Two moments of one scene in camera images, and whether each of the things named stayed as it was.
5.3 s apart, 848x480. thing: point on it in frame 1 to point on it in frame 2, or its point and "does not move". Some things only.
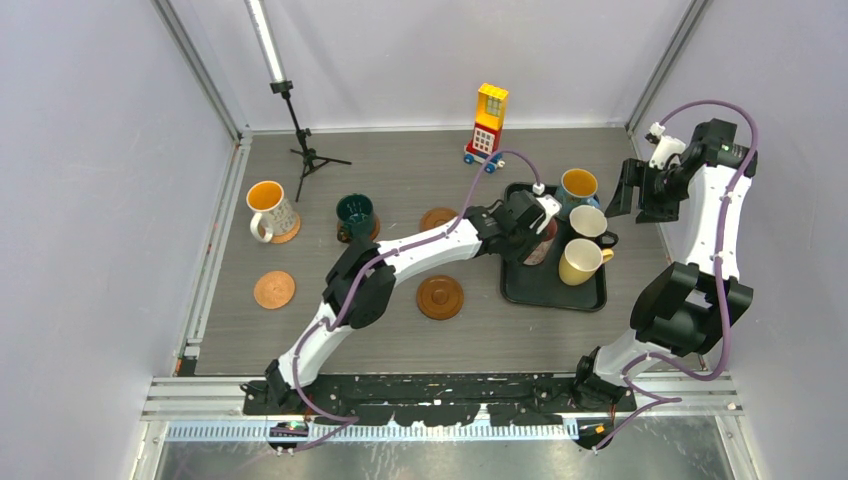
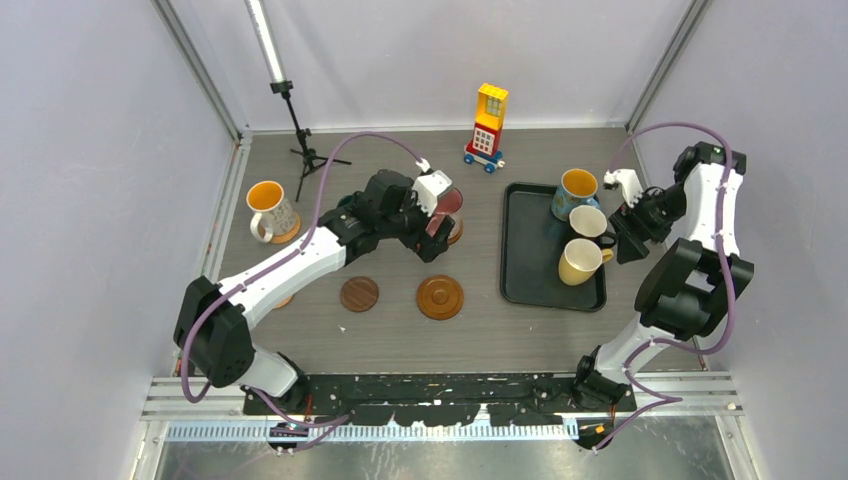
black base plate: [530, 401] does not move
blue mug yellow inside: [578, 188] does not move
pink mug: [538, 255] to [449, 202]
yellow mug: [581, 260] does not move
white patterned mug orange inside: [272, 213] does not move
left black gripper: [518, 256] to [413, 242]
